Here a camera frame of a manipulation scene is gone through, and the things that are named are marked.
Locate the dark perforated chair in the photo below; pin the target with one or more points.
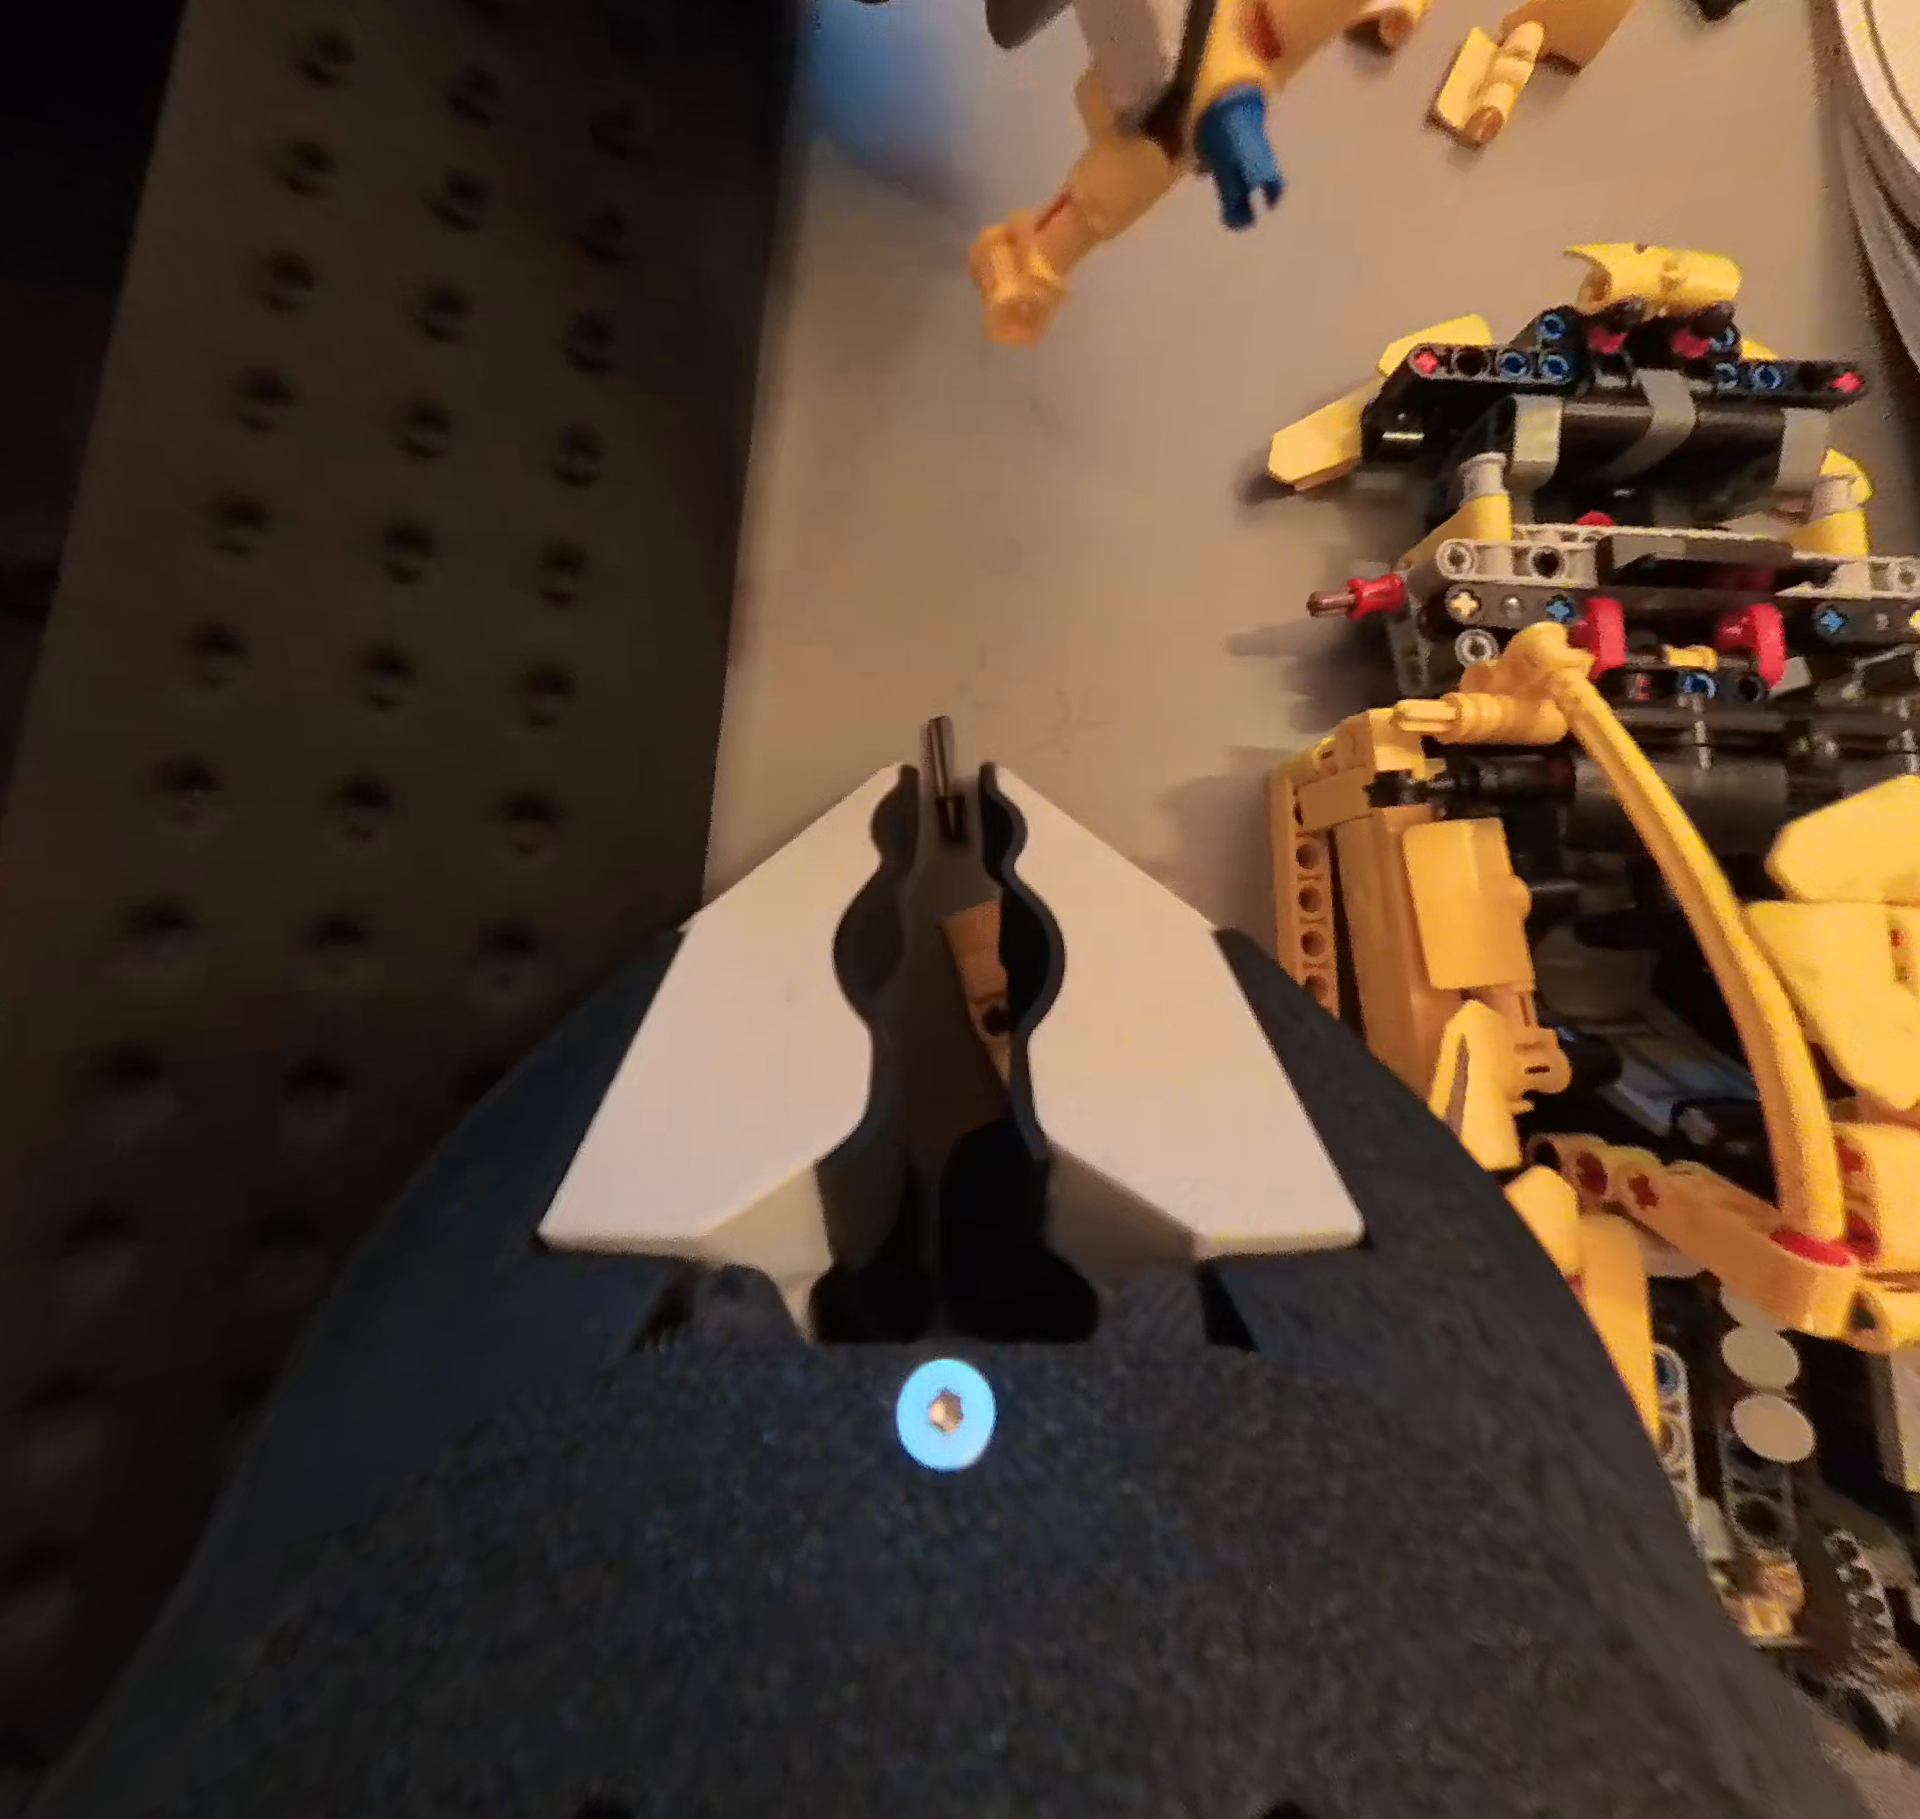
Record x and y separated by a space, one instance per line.
376 647

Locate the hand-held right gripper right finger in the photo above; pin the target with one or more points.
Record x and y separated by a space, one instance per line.
1185 1099

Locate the building instruction booklet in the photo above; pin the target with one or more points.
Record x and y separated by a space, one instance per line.
1883 77

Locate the dark grey brick axle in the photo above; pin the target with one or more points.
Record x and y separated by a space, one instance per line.
942 777

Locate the yellow brick car model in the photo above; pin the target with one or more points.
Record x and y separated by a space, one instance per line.
1649 950

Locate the grey desk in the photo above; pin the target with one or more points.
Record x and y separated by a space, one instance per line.
1050 528

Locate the yellow brick link arm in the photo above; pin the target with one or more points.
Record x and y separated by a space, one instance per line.
1080 211

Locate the small blue brick pin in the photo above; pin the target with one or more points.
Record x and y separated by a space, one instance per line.
1238 152

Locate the pile of yellow brick pieces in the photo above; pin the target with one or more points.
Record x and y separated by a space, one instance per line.
1515 56

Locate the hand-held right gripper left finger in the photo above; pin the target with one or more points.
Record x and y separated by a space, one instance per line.
719 1099

